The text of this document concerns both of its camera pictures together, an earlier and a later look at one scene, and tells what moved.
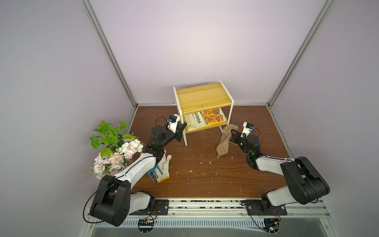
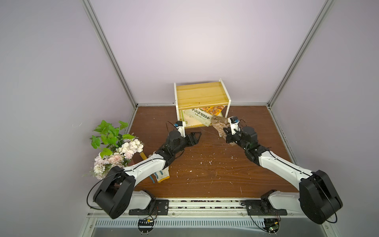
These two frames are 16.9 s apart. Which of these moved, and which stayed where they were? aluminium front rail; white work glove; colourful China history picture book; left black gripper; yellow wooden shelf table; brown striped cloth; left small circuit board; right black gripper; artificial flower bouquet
Moved: brown striped cloth; left black gripper; colourful China history picture book
Stayed: yellow wooden shelf table; left small circuit board; right black gripper; artificial flower bouquet; aluminium front rail; white work glove
